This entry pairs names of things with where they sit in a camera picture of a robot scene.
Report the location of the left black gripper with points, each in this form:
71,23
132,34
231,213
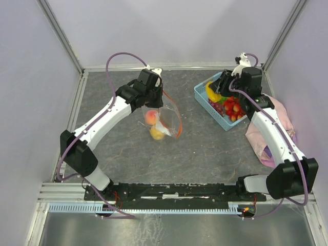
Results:
159,103

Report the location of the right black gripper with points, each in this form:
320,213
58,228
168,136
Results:
219,85

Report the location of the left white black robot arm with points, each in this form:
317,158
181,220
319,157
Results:
76,148

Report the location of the yellow star fruit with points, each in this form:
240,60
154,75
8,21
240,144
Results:
212,96

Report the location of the purple grape bunch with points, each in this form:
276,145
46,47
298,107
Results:
217,107

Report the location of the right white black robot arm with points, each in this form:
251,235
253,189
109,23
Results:
294,174

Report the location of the clear orange zip top bag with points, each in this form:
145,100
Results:
168,118

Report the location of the light blue plastic basket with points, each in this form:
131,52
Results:
202,98

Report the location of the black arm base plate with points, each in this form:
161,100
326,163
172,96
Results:
142,196

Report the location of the orange pink peach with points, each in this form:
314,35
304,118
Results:
151,117

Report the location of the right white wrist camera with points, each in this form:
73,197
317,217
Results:
242,62

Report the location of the yellow mango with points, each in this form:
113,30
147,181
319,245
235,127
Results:
156,134

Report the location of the green grape bunch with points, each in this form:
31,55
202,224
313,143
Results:
223,99

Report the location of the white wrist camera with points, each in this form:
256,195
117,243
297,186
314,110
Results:
242,62
158,71

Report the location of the red strawberry bunch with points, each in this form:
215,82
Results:
233,109

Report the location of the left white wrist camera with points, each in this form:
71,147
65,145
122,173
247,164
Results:
158,71

